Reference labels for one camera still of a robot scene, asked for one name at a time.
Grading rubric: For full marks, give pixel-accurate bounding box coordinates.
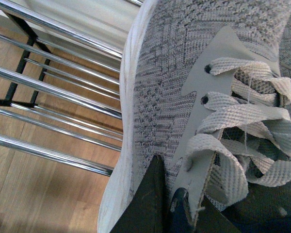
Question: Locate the black metal shoe rack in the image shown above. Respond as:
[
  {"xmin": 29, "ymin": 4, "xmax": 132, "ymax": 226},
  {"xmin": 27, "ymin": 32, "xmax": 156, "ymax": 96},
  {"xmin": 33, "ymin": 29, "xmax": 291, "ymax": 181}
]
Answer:
[{"xmin": 0, "ymin": 0, "xmax": 146, "ymax": 177}]

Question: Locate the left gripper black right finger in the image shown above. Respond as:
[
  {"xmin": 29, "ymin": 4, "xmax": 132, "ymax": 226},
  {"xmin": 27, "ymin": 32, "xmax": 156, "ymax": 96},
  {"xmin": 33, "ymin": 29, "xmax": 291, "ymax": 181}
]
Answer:
[{"xmin": 170, "ymin": 188, "xmax": 240, "ymax": 233}]

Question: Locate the grey knit sneaker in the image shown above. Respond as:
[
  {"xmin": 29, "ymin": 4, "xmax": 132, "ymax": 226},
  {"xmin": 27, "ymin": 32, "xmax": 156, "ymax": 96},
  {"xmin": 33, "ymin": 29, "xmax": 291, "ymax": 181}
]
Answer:
[{"xmin": 97, "ymin": 0, "xmax": 291, "ymax": 233}]

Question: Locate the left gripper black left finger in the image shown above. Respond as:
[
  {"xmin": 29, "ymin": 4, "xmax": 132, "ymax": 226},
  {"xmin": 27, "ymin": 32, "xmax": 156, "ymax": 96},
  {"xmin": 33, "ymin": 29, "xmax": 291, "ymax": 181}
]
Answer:
[{"xmin": 111, "ymin": 155, "xmax": 165, "ymax": 233}]

